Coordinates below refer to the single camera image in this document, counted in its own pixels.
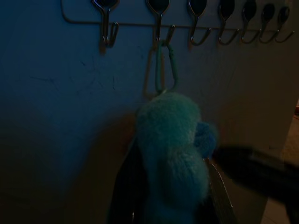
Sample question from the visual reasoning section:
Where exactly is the teal plush keychain with carabiner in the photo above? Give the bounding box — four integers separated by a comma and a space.
135, 40, 219, 224

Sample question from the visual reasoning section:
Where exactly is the metal wire hook rack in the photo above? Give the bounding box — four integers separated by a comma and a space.
60, 0, 296, 56

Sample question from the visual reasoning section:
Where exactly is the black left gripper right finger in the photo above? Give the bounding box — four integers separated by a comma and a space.
211, 145, 299, 224

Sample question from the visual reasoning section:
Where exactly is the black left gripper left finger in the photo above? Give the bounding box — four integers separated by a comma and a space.
107, 137, 160, 224

